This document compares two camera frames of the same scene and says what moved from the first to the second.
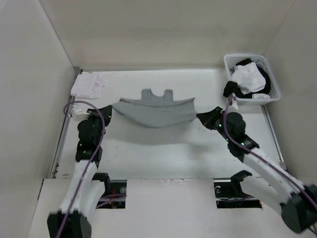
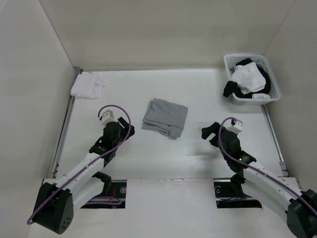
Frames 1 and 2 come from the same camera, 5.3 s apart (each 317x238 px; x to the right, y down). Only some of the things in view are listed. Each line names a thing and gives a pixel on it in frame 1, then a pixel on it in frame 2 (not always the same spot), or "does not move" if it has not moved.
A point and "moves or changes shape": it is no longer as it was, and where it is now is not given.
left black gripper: x=107 y=112 -> x=125 y=131
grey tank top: x=153 y=111 moves or changes shape
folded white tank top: x=88 y=86 does not move
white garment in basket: x=248 y=78 does not move
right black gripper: x=207 y=118 -> x=207 y=131
